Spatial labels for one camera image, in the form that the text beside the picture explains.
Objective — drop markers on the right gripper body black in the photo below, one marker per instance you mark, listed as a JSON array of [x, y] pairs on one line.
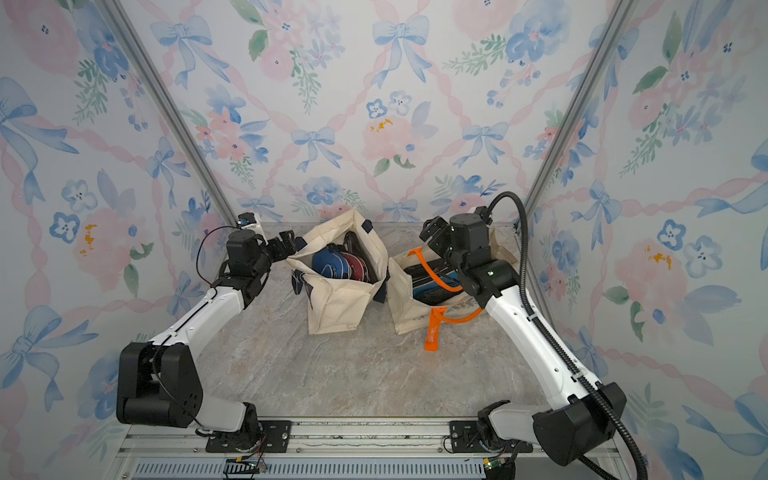
[[436, 231]]

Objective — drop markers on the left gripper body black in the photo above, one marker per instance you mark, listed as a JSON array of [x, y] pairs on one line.
[[274, 253]]

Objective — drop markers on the blue ping pong paddle case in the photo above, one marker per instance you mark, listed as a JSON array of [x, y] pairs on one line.
[[330, 263]]

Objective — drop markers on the cream canvas bag orange handles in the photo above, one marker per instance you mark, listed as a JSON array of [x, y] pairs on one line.
[[410, 315]]

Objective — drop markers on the cream canvas bag navy handles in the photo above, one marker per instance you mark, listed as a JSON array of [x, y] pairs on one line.
[[336, 305]]

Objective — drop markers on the maroon ping pong paddle case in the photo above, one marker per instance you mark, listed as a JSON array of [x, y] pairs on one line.
[[358, 269]]

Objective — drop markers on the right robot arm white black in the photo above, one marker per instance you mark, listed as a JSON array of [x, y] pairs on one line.
[[581, 412]]

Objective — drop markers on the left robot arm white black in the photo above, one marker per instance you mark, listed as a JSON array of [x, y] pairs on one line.
[[158, 381]]

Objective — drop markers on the dark items in orange bag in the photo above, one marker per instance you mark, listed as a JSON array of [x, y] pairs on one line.
[[434, 283]]

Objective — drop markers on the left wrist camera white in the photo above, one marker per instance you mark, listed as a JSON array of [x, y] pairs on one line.
[[250, 221]]

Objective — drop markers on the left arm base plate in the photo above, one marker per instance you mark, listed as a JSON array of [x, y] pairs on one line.
[[267, 436]]

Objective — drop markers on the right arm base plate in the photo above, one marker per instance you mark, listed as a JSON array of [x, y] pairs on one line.
[[476, 436]]

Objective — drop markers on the aluminium front rail frame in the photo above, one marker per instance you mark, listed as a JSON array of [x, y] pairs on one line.
[[337, 448]]

